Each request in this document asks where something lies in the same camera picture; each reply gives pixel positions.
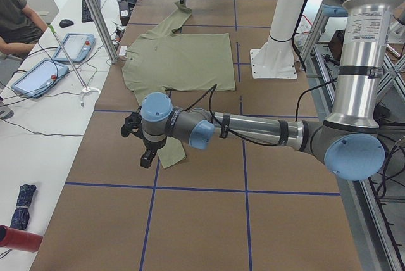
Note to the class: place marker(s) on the black keyboard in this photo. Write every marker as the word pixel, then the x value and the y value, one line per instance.
pixel 85 13

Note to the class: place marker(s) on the black computer mouse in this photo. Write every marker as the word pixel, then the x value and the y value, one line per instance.
pixel 64 23

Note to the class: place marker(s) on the grey aluminium frame post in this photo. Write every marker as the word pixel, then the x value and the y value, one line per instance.
pixel 102 29

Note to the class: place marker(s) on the silver rod with green tip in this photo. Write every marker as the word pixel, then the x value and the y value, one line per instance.
pixel 68 58

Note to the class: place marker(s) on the aluminium truss frame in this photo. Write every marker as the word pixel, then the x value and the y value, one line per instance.
pixel 355 147

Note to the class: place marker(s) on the far blue teach pendant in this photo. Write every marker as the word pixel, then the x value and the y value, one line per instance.
pixel 78 46

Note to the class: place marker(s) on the white plastic hook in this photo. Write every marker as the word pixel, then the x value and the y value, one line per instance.
pixel 87 93

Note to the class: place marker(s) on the red cylinder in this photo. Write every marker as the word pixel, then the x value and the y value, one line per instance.
pixel 21 240

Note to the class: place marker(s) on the olive green long-sleeve shirt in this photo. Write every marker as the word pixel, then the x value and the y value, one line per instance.
pixel 162 59

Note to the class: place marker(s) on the folded navy umbrella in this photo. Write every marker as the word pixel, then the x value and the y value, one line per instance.
pixel 21 215

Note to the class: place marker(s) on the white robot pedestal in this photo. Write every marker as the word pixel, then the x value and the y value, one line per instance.
pixel 275 59

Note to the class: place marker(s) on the near blue teach pendant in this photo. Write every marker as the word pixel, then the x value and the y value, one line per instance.
pixel 39 79

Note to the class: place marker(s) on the seated person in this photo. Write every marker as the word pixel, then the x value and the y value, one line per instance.
pixel 21 28

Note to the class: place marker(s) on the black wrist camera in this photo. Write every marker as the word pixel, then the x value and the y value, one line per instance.
pixel 132 125

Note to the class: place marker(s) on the black box with label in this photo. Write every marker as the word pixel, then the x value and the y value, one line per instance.
pixel 124 12

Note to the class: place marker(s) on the white paper hang tag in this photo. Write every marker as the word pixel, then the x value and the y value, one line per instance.
pixel 123 50

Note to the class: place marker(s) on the blue teach pendant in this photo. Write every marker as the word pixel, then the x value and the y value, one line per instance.
pixel 78 46
pixel 39 79

